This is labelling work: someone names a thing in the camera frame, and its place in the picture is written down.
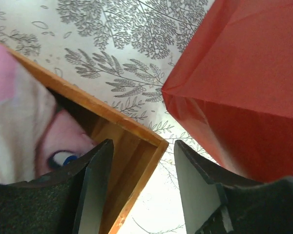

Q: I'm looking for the purple pink cloth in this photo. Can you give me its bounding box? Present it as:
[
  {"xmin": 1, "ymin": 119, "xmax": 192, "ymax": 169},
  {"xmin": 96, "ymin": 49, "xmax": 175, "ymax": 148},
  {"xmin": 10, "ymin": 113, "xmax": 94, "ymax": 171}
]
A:
[{"xmin": 0, "ymin": 45, "xmax": 95, "ymax": 184}]

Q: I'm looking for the wooden tray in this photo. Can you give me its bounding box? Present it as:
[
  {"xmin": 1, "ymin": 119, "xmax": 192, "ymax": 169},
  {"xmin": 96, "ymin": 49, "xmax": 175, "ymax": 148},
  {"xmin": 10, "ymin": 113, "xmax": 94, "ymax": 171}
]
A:
[{"xmin": 0, "ymin": 44, "xmax": 168, "ymax": 234}]

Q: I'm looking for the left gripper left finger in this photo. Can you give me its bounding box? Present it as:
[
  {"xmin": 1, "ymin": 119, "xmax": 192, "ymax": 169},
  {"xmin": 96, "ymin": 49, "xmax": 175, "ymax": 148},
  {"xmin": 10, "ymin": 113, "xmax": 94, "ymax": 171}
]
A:
[{"xmin": 0, "ymin": 139, "xmax": 114, "ymax": 234}]

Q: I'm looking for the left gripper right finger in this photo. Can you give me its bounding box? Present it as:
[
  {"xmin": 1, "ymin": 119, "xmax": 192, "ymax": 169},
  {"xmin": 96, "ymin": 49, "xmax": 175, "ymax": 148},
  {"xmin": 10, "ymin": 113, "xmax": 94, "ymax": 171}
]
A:
[{"xmin": 174, "ymin": 140, "xmax": 293, "ymax": 234}]

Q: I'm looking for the red paper bag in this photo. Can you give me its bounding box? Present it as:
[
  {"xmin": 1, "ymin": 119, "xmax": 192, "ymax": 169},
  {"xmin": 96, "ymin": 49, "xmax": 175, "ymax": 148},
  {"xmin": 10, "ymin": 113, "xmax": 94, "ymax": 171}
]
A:
[{"xmin": 162, "ymin": 0, "xmax": 293, "ymax": 182}]

